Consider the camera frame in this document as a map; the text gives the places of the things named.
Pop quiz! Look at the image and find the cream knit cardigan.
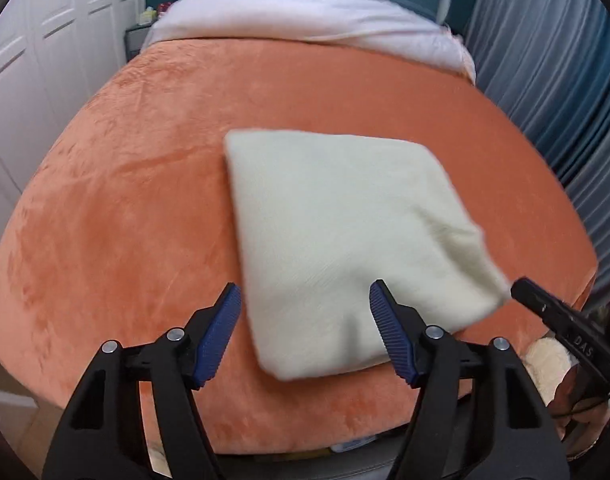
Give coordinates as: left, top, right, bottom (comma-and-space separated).
224, 129, 510, 382

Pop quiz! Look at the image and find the cream fluffy rug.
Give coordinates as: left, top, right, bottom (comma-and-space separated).
522, 337, 572, 405

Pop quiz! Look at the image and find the orange plush bed blanket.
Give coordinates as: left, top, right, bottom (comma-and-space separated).
0, 38, 600, 456

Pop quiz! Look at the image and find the blue grey curtain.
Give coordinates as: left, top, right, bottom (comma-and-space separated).
466, 0, 610, 289

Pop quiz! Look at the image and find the dark bedside table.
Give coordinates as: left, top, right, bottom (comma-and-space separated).
124, 23, 153, 63

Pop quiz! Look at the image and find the white panelled wardrobe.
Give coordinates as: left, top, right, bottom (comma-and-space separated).
0, 0, 144, 238

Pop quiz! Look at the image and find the pale pink duvet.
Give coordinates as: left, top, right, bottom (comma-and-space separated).
143, 0, 476, 84

